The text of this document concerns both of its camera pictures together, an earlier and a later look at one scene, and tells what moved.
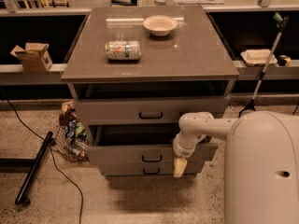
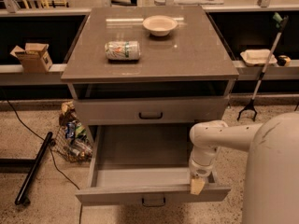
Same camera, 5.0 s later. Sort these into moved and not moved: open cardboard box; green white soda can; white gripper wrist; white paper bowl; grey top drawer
Moved: white gripper wrist
Not moved: green white soda can; white paper bowl; open cardboard box; grey top drawer
